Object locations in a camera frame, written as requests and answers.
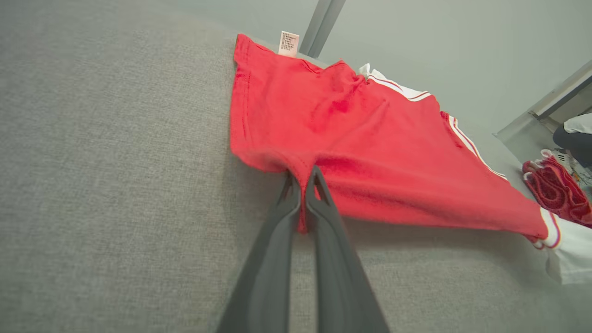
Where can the red jersey white stripes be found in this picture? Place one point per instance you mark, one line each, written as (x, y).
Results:
(347, 138)

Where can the grey metal stand leg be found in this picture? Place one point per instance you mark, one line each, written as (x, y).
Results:
(323, 23)

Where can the grey fabric sofa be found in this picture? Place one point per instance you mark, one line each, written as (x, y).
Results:
(115, 162)

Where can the white sneaker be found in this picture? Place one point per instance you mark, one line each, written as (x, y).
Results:
(562, 159)

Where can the red shorts white trim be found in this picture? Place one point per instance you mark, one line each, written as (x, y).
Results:
(555, 189)

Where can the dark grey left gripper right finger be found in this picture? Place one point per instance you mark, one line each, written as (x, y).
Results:
(342, 286)

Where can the grey door frame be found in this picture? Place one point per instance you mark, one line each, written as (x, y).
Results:
(562, 92)

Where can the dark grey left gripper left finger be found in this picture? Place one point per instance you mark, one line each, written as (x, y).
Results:
(268, 277)

